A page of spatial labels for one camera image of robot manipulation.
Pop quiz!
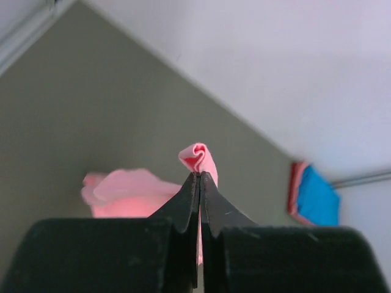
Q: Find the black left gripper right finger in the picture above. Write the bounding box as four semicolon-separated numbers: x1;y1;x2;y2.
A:
200;172;389;292

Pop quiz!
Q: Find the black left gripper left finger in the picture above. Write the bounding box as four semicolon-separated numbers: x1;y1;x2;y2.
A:
1;173;200;292

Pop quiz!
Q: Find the pink t-shirt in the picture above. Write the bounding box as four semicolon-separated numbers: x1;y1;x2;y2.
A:
81;142;220;266

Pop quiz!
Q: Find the folded blue t-shirt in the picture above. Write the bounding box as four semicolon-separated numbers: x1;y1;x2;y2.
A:
296;165;340;226

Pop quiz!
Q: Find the folded dark red t-shirt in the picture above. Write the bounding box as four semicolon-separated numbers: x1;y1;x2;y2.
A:
287;162;313;225

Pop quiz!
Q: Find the aluminium frame rail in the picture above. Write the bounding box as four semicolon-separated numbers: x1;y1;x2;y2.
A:
1;1;74;74

